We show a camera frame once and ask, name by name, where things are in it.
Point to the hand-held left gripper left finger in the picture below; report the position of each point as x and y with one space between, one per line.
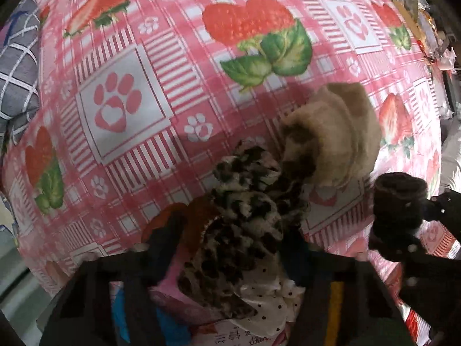
162 252

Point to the white and orange printed packet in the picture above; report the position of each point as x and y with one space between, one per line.
234 337

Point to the white cloth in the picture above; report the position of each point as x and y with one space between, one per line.
450 158

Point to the beige fluffy scrunchie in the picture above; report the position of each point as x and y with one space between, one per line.
335 133

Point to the heap of snack packets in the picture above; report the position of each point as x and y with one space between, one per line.
425 14

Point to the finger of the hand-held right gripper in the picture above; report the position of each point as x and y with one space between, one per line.
414 266
444 205

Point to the dark knitted band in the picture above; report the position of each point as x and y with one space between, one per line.
399 202

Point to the white polka dot scrunchie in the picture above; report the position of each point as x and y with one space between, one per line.
266 302

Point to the blue cloth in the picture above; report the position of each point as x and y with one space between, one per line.
169 331

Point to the pink strawberry print tablecloth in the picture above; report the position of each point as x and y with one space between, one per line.
144 43

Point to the pink towel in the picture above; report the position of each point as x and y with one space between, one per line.
167 301

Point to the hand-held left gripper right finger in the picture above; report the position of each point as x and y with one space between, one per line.
295 259

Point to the grey checked cloth with star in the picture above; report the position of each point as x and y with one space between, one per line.
18 79

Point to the leopard print scrunchie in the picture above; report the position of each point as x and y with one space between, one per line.
237 223

